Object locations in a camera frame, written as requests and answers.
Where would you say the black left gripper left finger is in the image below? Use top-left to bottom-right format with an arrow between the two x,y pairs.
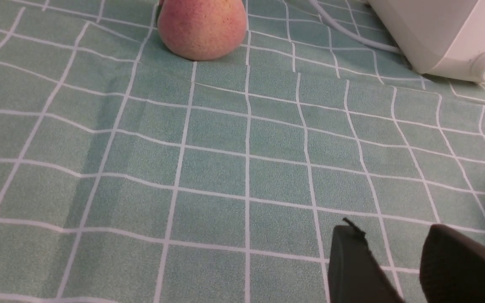
328,218 -> 404,303

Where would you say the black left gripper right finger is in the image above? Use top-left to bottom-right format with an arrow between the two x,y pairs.
419,224 -> 485,303

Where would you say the white toaster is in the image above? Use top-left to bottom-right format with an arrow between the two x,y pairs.
369,0 -> 485,83

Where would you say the green checkered tablecloth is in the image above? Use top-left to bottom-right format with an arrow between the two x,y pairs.
0,0 -> 485,303

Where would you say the pink yellow peach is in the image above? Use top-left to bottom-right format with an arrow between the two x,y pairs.
157,0 -> 248,61

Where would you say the white toaster power cable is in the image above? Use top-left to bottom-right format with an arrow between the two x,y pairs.
309,0 -> 403,54

